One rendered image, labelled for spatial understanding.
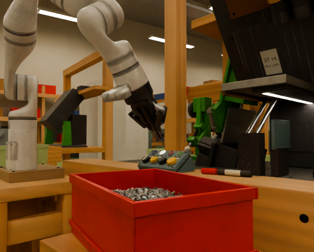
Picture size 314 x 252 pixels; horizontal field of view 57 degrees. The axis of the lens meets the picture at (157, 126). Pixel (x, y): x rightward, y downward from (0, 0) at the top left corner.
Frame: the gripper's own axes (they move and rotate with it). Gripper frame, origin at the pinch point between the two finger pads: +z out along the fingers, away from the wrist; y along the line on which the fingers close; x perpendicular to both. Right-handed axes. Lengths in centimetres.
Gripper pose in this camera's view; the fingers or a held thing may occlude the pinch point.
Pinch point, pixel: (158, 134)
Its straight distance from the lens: 76.4
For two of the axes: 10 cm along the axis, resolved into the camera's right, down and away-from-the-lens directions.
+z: 4.1, 8.3, 3.7
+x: -5.9, 5.5, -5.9
